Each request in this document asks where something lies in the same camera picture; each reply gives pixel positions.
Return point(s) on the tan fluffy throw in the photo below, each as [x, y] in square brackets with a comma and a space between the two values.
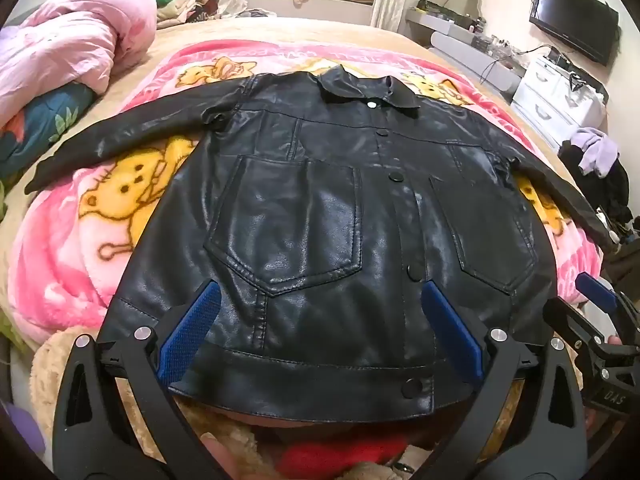
[50, 370]

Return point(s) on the grey vanity desk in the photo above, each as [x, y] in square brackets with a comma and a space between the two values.
[460, 55]

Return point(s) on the teal floral pillow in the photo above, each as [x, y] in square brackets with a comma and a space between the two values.
[45, 125]

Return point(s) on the green cloth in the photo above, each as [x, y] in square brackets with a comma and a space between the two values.
[10, 335]

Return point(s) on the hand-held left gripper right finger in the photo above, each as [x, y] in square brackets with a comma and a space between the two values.
[450, 325]

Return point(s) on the lilac garment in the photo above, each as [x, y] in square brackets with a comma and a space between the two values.
[592, 150]

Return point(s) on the person's left hand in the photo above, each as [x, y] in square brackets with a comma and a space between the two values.
[217, 455]

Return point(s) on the white drawer cabinet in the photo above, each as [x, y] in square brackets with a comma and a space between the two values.
[550, 95]

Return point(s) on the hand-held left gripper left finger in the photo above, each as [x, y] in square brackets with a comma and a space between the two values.
[192, 325]

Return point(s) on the pink quilt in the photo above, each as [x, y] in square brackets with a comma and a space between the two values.
[60, 45]

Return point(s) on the pile of folded clothes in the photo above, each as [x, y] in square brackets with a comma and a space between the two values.
[175, 5]

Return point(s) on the wavy vanity mirror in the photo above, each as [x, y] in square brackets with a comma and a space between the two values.
[465, 2]

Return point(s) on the dark clothes pile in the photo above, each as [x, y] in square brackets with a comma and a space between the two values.
[612, 190]

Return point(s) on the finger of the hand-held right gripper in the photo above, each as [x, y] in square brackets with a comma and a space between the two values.
[570, 320]
[595, 290]

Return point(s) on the black wall television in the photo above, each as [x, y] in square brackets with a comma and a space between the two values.
[570, 15]

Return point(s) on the red garment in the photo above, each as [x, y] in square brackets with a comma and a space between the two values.
[345, 452]

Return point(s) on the black leather jacket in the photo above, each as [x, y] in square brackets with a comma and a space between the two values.
[310, 240]

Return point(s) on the bed with beige cover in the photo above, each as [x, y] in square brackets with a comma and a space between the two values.
[135, 60]

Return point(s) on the pink cartoon printed blanket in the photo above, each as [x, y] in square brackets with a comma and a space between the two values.
[65, 260]

